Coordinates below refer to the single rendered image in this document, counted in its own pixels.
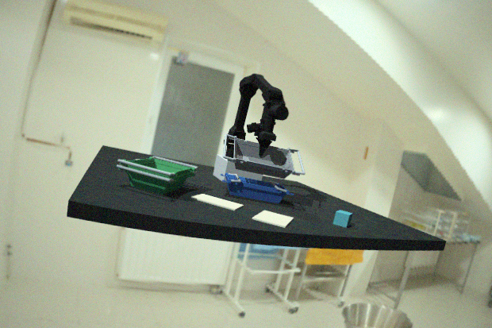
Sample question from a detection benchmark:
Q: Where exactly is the blue plastic tray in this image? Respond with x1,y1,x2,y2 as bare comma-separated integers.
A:
222,173,294,204

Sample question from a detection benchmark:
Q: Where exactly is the small teal block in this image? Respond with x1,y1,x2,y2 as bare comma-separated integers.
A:
333,210,353,227

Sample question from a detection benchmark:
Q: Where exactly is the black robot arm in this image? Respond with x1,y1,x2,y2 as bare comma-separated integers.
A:
225,74,289,158

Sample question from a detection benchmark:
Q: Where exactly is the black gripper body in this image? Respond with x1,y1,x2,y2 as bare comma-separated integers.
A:
254,117,276,141

